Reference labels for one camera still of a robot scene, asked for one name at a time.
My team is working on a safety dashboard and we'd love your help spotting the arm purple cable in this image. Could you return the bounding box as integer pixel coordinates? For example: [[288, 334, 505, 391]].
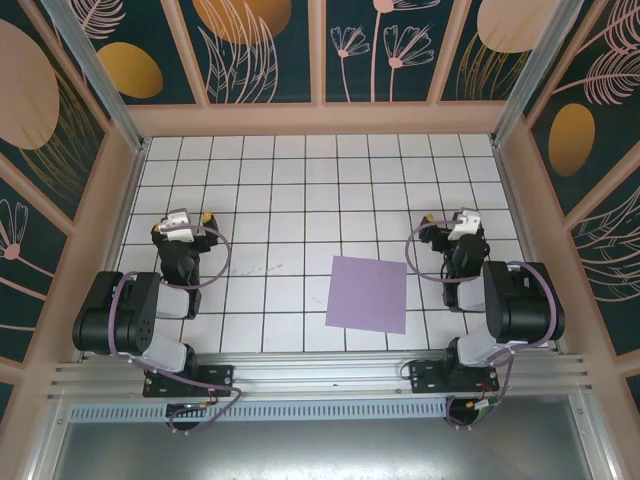
[[108, 225, 245, 435], [405, 219, 560, 431]]

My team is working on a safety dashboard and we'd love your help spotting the green circuit board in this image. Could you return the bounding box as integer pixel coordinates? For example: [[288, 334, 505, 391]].
[[462, 394, 503, 419]]

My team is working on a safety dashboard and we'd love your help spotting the grey metal sheet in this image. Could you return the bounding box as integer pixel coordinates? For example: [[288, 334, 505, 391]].
[[29, 394, 617, 480]]

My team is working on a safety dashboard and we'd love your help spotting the purple square cloth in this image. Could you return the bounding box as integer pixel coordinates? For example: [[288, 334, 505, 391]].
[[324, 255, 408, 335]]

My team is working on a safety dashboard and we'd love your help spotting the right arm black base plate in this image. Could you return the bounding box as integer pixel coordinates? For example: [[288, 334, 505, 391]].
[[408, 359, 501, 395]]

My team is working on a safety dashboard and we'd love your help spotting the grey slotted cable duct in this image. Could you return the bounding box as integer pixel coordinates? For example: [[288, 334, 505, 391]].
[[67, 397, 451, 424]]

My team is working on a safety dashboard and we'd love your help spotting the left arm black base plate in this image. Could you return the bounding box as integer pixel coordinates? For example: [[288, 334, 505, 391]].
[[142, 363, 237, 399]]

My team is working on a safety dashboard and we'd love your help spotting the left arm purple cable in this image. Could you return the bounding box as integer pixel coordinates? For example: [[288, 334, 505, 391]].
[[108, 225, 245, 435]]

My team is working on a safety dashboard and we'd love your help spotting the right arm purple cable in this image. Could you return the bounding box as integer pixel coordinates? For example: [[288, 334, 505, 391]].
[[405, 219, 560, 431]]

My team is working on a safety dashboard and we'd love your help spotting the aluminium mounting rail beam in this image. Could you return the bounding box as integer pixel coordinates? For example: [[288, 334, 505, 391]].
[[47, 352, 595, 404]]

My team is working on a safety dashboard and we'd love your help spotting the aluminium frame post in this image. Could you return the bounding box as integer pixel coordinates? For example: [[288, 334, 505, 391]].
[[489, 0, 577, 147], [40, 0, 150, 154]]

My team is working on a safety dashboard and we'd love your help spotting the aluminium table side rail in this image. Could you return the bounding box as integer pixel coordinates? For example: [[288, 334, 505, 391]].
[[492, 142, 569, 354], [77, 139, 151, 364]]

